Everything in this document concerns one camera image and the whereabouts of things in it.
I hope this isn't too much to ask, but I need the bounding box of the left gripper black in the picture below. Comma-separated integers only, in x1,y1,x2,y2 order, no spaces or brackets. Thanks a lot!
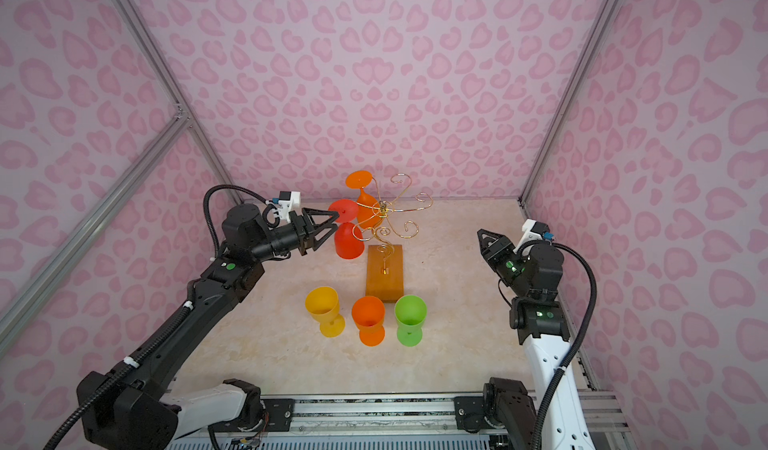
250,209,338,265

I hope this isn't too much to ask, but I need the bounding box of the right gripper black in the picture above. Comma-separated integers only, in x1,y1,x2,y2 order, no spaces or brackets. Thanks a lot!
477,228,534,299

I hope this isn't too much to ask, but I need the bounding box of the red wine glass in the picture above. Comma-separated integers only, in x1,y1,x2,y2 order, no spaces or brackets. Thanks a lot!
329,199,365,260

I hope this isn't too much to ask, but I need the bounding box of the orange wine glass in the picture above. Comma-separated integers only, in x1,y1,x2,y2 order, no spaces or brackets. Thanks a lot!
345,170,381,229
351,296,386,347

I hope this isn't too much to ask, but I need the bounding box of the yellow wine glass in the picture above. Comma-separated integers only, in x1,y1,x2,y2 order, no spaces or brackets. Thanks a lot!
305,286,346,338

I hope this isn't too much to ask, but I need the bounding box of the green wine glass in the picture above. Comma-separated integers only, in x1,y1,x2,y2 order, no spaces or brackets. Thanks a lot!
394,295,428,347

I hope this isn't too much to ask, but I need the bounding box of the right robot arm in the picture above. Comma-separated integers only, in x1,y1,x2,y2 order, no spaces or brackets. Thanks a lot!
454,220,598,449

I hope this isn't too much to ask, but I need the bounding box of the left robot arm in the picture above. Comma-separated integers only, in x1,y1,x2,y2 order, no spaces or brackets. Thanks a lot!
76,203,339,449

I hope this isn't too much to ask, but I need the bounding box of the wooden rack base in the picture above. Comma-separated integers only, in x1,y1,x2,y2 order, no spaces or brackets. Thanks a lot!
365,245,405,303

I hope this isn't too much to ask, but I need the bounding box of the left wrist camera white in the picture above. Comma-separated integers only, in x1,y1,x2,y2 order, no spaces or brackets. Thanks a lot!
269,191,301,223

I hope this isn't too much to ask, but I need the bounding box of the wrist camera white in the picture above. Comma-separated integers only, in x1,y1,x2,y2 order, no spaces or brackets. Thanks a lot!
517,219,553,254
269,191,301,223

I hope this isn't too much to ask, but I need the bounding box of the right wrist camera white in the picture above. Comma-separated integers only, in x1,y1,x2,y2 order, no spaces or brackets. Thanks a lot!
517,219,553,254

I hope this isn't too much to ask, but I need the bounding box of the gold wire glass rack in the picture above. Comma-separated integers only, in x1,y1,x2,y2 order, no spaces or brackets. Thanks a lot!
356,172,434,246

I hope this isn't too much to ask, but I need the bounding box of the aluminium frame left post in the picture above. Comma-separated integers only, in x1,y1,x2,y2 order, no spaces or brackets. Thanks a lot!
112,0,234,184

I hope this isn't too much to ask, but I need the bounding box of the aluminium frame post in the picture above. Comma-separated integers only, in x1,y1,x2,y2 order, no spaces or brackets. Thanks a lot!
518,0,625,217
112,0,234,184

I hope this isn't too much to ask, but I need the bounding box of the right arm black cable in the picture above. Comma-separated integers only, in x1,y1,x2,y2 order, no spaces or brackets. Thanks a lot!
527,241,599,450

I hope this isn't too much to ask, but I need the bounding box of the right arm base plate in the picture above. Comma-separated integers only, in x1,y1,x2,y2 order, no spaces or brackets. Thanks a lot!
453,396,498,434

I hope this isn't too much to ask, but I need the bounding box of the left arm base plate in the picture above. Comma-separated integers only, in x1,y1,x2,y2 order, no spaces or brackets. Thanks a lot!
237,398,296,433

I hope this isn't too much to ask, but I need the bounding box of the aluminium mounting rail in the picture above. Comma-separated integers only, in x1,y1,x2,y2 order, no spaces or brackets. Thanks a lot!
161,392,631,450

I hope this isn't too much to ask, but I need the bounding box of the aluminium frame right post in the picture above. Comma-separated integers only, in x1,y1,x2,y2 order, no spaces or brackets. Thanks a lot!
518,0,625,217

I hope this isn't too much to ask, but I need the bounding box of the aluminium frame diagonal strut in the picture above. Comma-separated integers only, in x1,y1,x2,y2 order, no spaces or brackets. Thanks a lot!
1,112,189,355

